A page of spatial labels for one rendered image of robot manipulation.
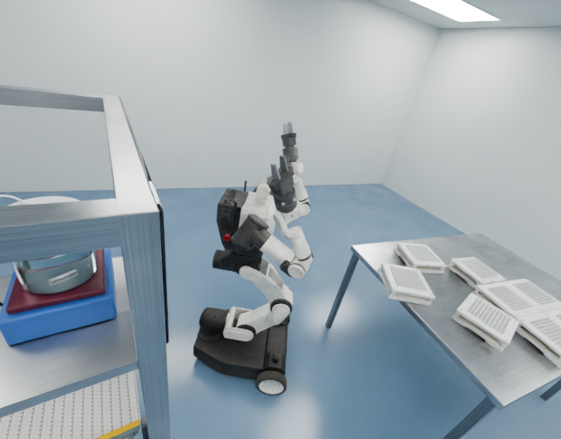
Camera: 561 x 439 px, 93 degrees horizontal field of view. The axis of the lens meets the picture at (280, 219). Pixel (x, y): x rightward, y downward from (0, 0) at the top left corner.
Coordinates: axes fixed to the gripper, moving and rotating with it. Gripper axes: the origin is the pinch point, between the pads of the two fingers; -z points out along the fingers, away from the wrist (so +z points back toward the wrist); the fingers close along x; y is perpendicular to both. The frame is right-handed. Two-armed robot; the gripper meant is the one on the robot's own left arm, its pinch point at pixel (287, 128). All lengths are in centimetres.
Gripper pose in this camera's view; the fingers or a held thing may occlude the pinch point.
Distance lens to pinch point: 164.3
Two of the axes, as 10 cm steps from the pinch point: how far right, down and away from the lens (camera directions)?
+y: -8.9, 2.1, -4.1
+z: 1.2, 9.7, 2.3
